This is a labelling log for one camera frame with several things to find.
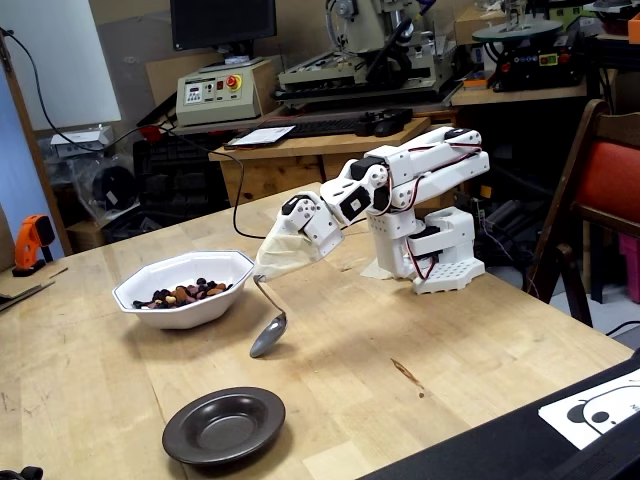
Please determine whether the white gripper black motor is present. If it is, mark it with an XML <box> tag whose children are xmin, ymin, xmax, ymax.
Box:
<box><xmin>253</xmin><ymin>194</ymin><xmax>347</xmax><ymax>281</ymax></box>

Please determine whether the bent metal spoon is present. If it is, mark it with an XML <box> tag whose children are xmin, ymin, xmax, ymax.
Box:
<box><xmin>248</xmin><ymin>273</ymin><xmax>290</xmax><ymax>359</ymax></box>

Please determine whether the white octagonal bowl blue rim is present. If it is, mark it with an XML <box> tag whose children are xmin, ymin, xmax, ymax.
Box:
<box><xmin>111</xmin><ymin>250</ymin><xmax>256</xmax><ymax>330</ymax></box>

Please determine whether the large trail mix heap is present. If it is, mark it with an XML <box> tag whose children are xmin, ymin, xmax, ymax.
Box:
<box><xmin>132</xmin><ymin>277</ymin><xmax>234</xmax><ymax>310</ymax></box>

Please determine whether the white robot arm with base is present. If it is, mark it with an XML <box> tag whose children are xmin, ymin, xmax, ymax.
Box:
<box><xmin>319</xmin><ymin>126</ymin><xmax>491</xmax><ymax>296</ymax></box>

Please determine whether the dark brown plate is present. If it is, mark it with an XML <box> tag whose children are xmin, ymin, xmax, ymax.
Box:
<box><xmin>161</xmin><ymin>386</ymin><xmax>287</xmax><ymax>467</ymax></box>

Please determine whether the wooden workbench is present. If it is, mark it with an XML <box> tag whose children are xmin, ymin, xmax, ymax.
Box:
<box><xmin>208</xmin><ymin>114</ymin><xmax>459</xmax><ymax>211</ymax></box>

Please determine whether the translucent white tape piece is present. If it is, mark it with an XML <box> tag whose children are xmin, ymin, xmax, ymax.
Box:
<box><xmin>360</xmin><ymin>259</ymin><xmax>396</xmax><ymax>281</ymax></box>

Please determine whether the white printed paper sheet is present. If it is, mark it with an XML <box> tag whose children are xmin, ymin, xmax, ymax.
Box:
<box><xmin>224</xmin><ymin>124</ymin><xmax>297</xmax><ymax>151</ymax></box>

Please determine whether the black keyboard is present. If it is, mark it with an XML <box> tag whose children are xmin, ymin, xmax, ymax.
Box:
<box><xmin>287</xmin><ymin>115</ymin><xmax>366</xmax><ymax>140</ymax></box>

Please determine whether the beige control box red button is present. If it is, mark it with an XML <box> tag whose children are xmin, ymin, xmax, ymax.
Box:
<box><xmin>175</xmin><ymin>55</ymin><xmax>281</xmax><ymax>127</ymax></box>

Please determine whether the black computer mouse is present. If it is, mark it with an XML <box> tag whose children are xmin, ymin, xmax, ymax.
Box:
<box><xmin>372</xmin><ymin>118</ymin><xmax>404</xmax><ymax>138</ymax></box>

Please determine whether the bagged black filament spool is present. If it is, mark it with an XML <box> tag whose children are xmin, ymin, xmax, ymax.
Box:
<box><xmin>69</xmin><ymin>154</ymin><xmax>144</xmax><ymax>221</ymax></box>

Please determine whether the brown cardboard sheet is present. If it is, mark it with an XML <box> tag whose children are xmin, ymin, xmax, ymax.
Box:
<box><xmin>144</xmin><ymin>49</ymin><xmax>226</xmax><ymax>109</ymax></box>

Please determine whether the beige milling machine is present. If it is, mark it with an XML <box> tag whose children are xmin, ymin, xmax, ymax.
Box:
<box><xmin>272</xmin><ymin>0</ymin><xmax>456</xmax><ymax>109</ymax></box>

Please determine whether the white cardboard box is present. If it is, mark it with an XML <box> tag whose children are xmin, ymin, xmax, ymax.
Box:
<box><xmin>49</xmin><ymin>125</ymin><xmax>115</xmax><ymax>159</ymax></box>

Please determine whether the black computer monitor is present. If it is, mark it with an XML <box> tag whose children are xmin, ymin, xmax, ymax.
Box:
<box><xmin>169</xmin><ymin>0</ymin><xmax>278</xmax><ymax>69</ymax></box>

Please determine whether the orange black handheld tool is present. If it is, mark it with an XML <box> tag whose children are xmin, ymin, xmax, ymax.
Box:
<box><xmin>12</xmin><ymin>214</ymin><xmax>56</xmax><ymax>278</ymax></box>

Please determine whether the dark metal ruler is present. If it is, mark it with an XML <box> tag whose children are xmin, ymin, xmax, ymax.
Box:
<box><xmin>0</xmin><ymin>280</ymin><xmax>57</xmax><ymax>314</ymax></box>

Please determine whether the wooden side bench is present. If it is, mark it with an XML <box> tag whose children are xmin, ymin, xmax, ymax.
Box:
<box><xmin>449</xmin><ymin>69</ymin><xmax>619</xmax><ymax>107</ymax></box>

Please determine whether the white board panel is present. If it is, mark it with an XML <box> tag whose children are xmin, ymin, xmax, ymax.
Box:
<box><xmin>0</xmin><ymin>0</ymin><xmax>123</xmax><ymax>132</ymax></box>

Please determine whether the brown cardboard box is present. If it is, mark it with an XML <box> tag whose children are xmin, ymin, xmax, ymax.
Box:
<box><xmin>453</xmin><ymin>4</ymin><xmax>506</xmax><ymax>46</ymax></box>

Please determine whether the black scroll saw green table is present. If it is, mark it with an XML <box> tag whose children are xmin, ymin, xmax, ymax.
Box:
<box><xmin>472</xmin><ymin>0</ymin><xmax>589</xmax><ymax>94</ymax></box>

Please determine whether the wooden chair red cushion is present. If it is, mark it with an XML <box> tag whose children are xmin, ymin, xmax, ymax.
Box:
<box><xmin>522</xmin><ymin>98</ymin><xmax>640</xmax><ymax>329</ymax></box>

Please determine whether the white panda label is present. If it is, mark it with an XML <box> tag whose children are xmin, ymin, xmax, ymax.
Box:
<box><xmin>538</xmin><ymin>369</ymin><xmax>640</xmax><ymax>451</ymax></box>

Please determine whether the long black cable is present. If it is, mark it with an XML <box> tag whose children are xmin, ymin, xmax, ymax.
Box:
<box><xmin>0</xmin><ymin>27</ymin><xmax>269</xmax><ymax>241</ymax></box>

